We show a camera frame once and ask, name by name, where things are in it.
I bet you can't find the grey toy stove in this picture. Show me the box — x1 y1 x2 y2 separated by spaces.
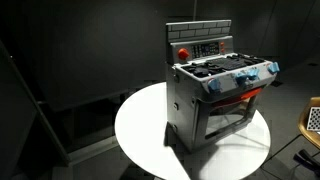
166 20 280 152

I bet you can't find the left blue stove knob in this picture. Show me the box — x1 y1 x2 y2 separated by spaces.
208 79 220 92

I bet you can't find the blue stove knob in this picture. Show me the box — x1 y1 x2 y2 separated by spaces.
268 62 280 74
247 69 259 80
235 74 248 86
208 79 220 92

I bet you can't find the right blue stove knob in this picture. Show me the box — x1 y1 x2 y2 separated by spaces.
268 62 280 74

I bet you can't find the round white table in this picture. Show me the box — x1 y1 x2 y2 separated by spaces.
115 83 271 180

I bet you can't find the large red round knob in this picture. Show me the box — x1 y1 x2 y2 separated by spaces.
178 48 189 60

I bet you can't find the checkerboard calibration card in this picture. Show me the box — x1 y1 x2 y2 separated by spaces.
307 107 320 132

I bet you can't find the wooden chair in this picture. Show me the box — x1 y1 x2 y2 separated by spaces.
298 97 320 149

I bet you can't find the red oven door handle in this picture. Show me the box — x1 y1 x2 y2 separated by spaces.
212 88 262 107

